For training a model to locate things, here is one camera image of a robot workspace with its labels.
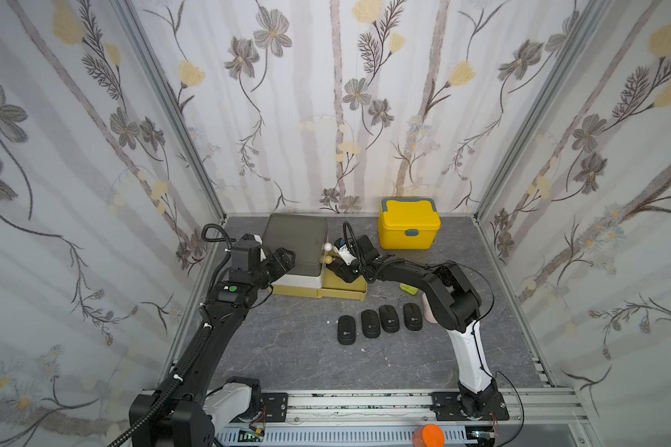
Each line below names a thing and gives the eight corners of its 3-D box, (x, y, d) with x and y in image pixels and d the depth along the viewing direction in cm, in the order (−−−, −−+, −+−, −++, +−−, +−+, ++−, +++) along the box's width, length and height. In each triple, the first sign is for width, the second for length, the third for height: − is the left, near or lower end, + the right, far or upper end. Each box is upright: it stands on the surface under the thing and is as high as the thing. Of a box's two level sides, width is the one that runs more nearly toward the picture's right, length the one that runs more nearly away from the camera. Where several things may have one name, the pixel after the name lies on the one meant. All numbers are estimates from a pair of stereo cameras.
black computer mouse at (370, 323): (361, 338, 89) (362, 335, 87) (360, 313, 94) (361, 309, 92) (379, 338, 89) (380, 335, 87) (377, 313, 94) (378, 309, 92)
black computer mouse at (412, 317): (405, 331, 90) (407, 327, 88) (402, 306, 96) (403, 303, 94) (422, 331, 90) (424, 327, 88) (417, 306, 96) (419, 303, 94)
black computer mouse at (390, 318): (381, 332, 90) (382, 330, 88) (379, 307, 95) (379, 304, 94) (399, 332, 90) (400, 330, 88) (395, 307, 95) (396, 304, 94)
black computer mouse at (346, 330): (337, 345, 87) (337, 342, 85) (337, 318, 93) (337, 315, 91) (355, 345, 87) (356, 342, 85) (354, 318, 93) (355, 315, 91)
